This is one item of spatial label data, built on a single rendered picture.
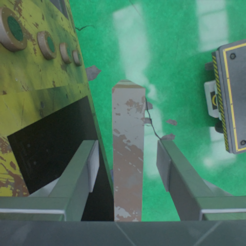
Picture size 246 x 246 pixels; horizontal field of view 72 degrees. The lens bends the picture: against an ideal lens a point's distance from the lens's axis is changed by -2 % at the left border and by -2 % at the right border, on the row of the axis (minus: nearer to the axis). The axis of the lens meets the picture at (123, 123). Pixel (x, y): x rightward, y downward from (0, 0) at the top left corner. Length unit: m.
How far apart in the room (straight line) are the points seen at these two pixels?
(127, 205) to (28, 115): 0.18
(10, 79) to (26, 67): 0.05
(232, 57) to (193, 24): 0.43
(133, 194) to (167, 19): 1.36
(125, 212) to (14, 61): 0.23
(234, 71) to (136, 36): 0.69
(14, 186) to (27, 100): 0.12
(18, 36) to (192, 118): 1.36
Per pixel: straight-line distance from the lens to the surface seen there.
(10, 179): 0.23
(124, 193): 0.16
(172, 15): 1.46
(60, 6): 0.66
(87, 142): 0.16
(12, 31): 0.28
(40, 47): 0.37
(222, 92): 1.19
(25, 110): 0.27
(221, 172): 1.81
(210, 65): 1.36
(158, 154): 0.16
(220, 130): 1.47
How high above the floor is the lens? 1.35
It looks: 75 degrees down
